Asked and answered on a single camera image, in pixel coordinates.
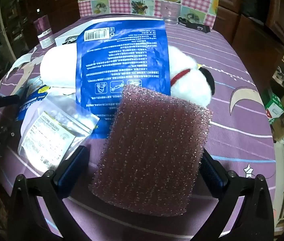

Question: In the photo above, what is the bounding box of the clear plastic bag with label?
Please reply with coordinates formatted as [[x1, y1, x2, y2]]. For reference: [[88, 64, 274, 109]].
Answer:
[[17, 97, 100, 170]]

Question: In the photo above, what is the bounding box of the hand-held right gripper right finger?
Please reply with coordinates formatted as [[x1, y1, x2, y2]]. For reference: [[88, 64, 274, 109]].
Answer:
[[199, 151, 276, 241]]

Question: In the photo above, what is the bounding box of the purple printed tablecloth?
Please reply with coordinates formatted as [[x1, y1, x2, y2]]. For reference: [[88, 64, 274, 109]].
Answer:
[[0, 14, 276, 241]]

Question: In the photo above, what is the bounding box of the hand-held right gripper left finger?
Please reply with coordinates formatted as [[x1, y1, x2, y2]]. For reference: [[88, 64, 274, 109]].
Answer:
[[7, 145, 90, 241]]

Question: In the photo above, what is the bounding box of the purple can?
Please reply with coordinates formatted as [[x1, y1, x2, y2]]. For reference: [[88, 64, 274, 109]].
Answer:
[[33, 9, 53, 49]]

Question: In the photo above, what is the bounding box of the brown sponge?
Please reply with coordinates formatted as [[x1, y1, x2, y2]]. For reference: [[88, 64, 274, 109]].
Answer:
[[88, 85, 213, 217]]

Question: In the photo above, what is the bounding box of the white toilet paper roll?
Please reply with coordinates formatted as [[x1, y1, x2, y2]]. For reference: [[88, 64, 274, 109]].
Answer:
[[40, 46, 78, 89]]

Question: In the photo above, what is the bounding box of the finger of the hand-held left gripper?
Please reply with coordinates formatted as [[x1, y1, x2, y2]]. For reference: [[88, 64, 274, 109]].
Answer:
[[0, 94, 20, 108]]

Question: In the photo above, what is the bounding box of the white face mask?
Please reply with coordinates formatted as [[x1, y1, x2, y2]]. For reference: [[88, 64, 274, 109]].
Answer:
[[12, 54, 42, 77]]

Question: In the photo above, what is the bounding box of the clear glass cup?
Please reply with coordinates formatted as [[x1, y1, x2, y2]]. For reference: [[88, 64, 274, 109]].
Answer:
[[162, 4, 180, 25]]

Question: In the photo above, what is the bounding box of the white box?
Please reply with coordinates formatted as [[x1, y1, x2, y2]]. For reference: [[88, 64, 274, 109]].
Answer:
[[55, 17, 164, 47]]

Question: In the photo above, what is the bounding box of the small black object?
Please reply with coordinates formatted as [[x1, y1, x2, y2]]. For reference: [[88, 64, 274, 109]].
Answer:
[[178, 17, 211, 34]]

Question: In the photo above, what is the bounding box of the white plush toy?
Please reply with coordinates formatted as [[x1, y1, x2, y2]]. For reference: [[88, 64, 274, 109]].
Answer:
[[168, 46, 216, 107]]

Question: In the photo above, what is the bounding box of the blue printed packet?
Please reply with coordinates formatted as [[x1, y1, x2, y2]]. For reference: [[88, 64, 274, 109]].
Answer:
[[17, 85, 52, 122], [75, 19, 172, 141]]

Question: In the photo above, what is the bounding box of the green white carton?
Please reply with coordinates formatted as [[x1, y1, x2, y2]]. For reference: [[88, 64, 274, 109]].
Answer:
[[265, 93, 284, 126]]

